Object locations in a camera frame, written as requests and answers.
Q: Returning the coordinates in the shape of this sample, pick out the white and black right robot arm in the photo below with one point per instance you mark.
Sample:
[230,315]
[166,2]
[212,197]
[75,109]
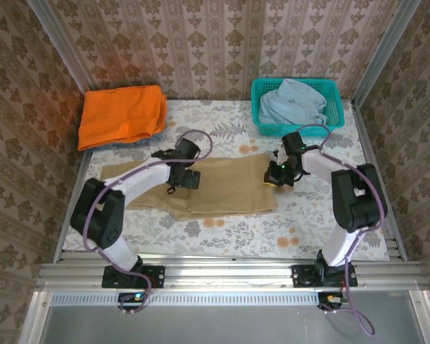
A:
[322,168]

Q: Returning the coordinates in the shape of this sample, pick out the grey metal panel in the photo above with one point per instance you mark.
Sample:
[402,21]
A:
[218,326]

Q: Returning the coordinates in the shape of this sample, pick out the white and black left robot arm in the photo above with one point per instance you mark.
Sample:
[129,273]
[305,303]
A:
[143,175]

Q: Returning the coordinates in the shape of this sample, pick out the folded blue jeans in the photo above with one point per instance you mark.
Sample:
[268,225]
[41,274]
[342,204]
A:
[156,138]

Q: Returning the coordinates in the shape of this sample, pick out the aluminium corner post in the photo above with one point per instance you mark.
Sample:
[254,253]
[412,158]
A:
[59,39]
[387,43]

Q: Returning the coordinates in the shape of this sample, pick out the folded orange trousers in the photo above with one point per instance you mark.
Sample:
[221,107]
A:
[122,114]

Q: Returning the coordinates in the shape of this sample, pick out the tan trousers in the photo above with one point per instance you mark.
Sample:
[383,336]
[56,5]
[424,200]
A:
[229,190]

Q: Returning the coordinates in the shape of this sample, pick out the light blue trousers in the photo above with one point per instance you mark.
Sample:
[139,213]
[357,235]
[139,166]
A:
[290,104]

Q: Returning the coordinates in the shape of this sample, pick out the small black connector board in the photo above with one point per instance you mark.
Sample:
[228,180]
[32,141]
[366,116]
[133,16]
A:
[132,299]
[331,300]

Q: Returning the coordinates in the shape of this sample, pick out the teal plastic basket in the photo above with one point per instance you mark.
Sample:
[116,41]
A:
[294,130]

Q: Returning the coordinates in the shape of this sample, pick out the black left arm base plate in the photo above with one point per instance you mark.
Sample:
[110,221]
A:
[154,277]

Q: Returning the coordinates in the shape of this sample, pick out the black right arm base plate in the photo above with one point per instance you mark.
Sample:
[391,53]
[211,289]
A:
[302,277]

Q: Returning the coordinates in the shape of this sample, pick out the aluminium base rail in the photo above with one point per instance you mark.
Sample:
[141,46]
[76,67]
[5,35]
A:
[229,272]

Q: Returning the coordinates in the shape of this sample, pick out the floral tablecloth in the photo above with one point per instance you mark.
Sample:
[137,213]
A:
[236,233]

